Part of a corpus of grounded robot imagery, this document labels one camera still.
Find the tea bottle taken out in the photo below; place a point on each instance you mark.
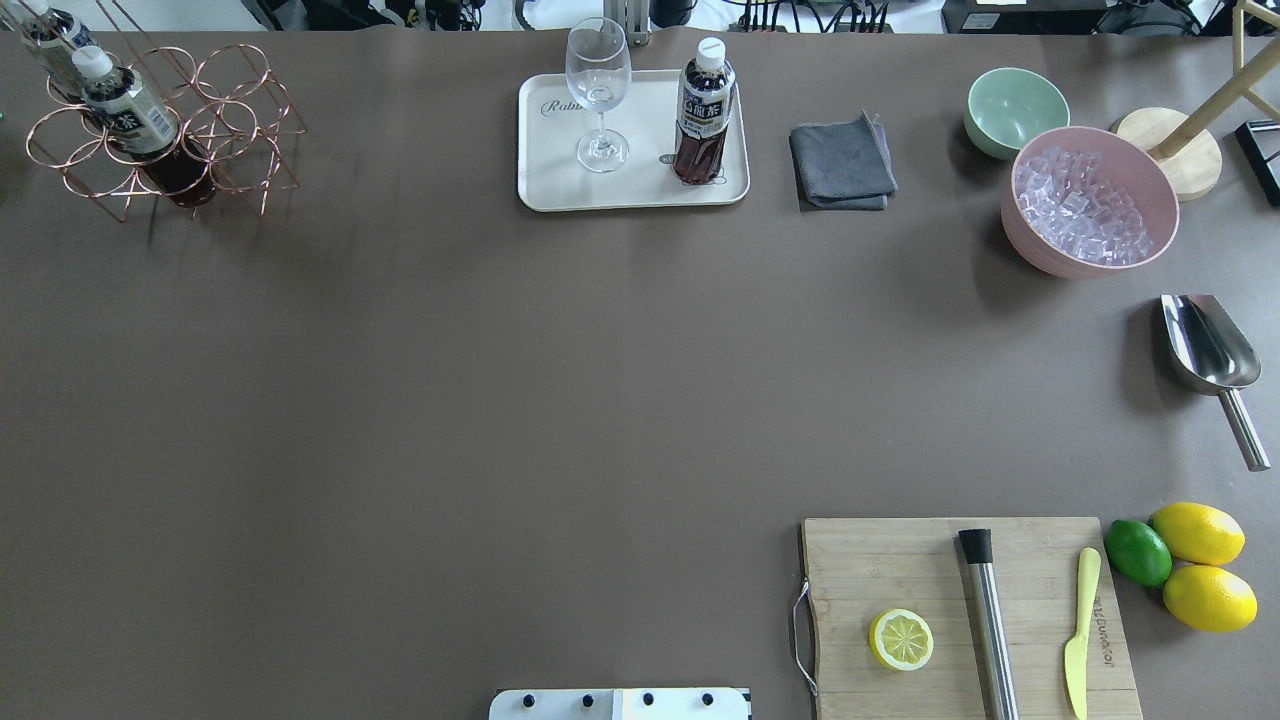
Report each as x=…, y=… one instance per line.
x=706, y=91

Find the copper wire bottle basket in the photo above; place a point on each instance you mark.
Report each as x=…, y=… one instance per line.
x=230, y=100

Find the cream rabbit tray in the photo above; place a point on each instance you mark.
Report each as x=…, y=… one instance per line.
x=550, y=124

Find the grey folded cloth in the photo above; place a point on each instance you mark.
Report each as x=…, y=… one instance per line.
x=844, y=165

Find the clear wine glass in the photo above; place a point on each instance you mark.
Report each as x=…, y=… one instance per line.
x=598, y=72

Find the bamboo cutting board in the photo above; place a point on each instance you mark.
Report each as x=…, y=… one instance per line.
x=859, y=567

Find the half lemon slice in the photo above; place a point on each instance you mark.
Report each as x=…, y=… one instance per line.
x=901, y=640

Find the steel muddler black tip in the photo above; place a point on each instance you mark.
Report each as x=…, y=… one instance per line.
x=976, y=545

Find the green bowl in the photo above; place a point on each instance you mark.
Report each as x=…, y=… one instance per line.
x=1007, y=107

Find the pink bowl with ice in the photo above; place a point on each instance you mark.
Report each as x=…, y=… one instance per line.
x=1082, y=202

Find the yellow plastic knife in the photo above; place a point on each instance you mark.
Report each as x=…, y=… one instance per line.
x=1075, y=651

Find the green lime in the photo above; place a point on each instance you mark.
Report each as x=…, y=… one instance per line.
x=1138, y=552

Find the steel ice scoop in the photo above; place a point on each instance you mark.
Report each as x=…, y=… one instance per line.
x=1212, y=356

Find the yellow lemon upper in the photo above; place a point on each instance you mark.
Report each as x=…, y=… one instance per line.
x=1199, y=533

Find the yellow lemon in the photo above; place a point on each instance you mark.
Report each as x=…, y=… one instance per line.
x=1210, y=599
x=1199, y=533

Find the wooden glass drying rack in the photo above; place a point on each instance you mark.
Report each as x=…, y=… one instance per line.
x=1181, y=145

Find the yellow lemon lower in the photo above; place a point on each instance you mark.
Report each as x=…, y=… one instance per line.
x=1210, y=599

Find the black mirror tray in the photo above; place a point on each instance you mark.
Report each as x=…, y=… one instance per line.
x=1263, y=163

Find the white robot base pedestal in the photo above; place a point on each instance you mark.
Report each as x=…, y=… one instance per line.
x=699, y=702

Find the tea bottle near pedestal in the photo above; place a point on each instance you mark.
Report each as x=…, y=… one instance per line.
x=145, y=129

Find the tea bottle by handle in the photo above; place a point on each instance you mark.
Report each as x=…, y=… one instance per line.
x=51, y=36

